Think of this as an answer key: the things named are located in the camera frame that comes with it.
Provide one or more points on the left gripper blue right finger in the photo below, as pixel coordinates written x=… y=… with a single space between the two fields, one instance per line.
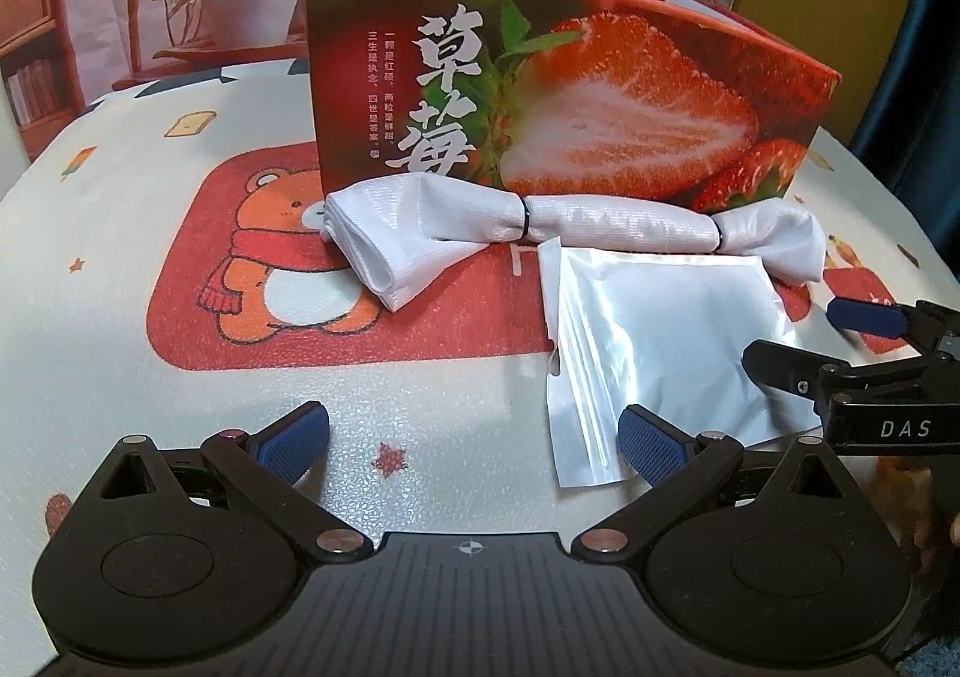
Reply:
x=684 y=472

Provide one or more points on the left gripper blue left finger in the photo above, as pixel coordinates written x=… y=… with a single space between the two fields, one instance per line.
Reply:
x=259 y=472

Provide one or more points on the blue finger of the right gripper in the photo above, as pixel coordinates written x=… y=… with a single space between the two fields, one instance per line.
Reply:
x=885 y=320
x=794 y=370

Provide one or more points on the clear plastic zip bag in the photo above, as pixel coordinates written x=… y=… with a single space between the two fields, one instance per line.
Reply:
x=666 y=332

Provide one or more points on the blue curtain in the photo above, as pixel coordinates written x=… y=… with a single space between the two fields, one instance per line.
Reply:
x=908 y=135

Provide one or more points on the cartoon bear table mat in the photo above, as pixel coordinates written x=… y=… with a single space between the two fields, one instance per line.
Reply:
x=162 y=275

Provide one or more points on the white tied cloth roll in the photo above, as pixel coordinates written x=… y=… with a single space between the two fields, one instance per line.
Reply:
x=400 y=233

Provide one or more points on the red strawberry cardboard box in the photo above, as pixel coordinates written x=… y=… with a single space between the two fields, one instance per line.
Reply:
x=666 y=100

